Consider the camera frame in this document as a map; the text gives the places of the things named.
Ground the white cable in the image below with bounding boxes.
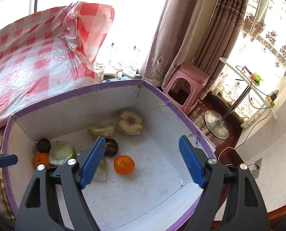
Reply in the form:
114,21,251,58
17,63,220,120
216,115,254,160

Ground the floral sheer curtain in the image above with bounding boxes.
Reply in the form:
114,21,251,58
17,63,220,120
93,41,145,80
209,0,286,128

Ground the pink plastic stool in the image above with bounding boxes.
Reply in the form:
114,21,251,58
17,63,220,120
163,63,209,115

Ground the small orange tangerine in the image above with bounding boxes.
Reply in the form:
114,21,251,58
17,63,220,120
114,155,135,176
34,152,49,168

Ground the red white checked plastic tablecloth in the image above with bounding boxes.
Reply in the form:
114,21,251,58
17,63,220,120
0,1,115,133

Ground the dark patterned curtain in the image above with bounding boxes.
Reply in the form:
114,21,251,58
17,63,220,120
192,0,253,100

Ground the small dark shrivelled fruit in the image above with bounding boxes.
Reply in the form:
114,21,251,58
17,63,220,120
103,138,119,156
36,138,51,153

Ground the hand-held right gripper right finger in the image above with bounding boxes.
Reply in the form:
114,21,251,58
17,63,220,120
178,135,271,231

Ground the green apple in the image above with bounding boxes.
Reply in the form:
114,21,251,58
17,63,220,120
92,156,108,181

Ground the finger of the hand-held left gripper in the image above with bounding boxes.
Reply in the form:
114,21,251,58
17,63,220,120
0,151,19,169

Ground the yellow-green apple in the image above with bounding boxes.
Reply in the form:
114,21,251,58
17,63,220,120
117,110,144,135

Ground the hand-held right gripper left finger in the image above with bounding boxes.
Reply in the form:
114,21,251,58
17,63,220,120
14,135,106,231

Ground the purple-edged white cardboard box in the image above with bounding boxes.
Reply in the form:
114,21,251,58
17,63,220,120
1,78,217,231

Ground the mauve embroidered curtain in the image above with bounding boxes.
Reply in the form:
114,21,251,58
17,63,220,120
139,0,209,87

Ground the wall socket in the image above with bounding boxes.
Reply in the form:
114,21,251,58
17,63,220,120
248,158,263,178

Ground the white side table chrome stand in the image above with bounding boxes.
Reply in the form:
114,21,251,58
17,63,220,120
204,57,278,140

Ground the green fruit half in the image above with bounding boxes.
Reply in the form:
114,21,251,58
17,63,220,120
48,141,76,166

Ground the yellow mango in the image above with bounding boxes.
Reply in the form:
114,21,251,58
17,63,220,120
87,123,116,138

